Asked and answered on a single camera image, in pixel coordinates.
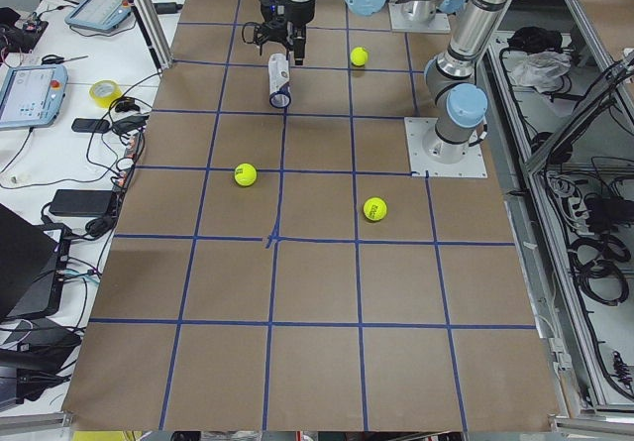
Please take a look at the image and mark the blue white tennis ball can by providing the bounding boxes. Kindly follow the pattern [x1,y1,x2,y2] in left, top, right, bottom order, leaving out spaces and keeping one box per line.
[267,54,291,109]

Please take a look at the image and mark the tennis ball near far base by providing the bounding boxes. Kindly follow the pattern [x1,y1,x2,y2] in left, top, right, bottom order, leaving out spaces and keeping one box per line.
[350,47,370,67]

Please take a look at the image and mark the tennis ball centre left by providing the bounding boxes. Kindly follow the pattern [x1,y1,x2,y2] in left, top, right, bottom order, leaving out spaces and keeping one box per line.
[234,163,258,187]

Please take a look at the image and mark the tennis ball with black print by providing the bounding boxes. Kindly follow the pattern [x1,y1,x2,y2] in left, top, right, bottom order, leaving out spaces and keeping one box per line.
[363,196,388,222]

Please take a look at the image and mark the far teach pendant tablet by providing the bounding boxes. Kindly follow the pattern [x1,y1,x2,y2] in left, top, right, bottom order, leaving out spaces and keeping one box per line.
[64,0,132,33]

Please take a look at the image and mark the teach pendant tablet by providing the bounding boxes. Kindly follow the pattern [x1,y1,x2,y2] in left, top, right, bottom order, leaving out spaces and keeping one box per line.
[1,64,68,130]
[64,0,132,33]

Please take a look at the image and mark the yellow tape roll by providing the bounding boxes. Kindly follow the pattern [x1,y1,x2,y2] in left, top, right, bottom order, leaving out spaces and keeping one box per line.
[89,79,123,109]

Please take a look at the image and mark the black remote phone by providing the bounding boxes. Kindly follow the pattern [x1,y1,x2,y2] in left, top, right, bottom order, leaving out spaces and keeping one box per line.
[71,118,110,134]

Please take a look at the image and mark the brown paper mat blue grid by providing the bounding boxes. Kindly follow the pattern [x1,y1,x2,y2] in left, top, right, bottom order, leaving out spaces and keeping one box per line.
[63,0,559,432]

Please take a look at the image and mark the white crumpled cloth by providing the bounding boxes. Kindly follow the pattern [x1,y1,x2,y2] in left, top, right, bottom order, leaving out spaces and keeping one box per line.
[509,52,572,93]

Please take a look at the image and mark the near teach pendant tablet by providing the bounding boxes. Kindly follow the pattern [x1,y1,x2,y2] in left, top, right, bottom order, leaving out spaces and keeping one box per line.
[1,64,68,130]

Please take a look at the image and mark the black power adapter brick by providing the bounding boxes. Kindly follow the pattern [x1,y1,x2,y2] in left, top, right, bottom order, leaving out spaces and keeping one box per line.
[49,189,113,217]

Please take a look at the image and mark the black laptop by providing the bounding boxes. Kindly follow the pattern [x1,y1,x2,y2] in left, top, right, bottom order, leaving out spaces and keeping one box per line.
[1,206,70,321]

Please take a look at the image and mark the aluminium frame post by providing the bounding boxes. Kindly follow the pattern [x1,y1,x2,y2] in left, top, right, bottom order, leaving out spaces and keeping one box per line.
[128,0,173,71]

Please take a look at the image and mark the black handled scissors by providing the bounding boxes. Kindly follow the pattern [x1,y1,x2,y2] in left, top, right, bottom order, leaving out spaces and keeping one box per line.
[41,55,87,65]

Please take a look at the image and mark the coiled black cables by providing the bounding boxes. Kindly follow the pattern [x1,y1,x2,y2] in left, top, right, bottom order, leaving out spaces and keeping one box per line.
[567,235,631,307]

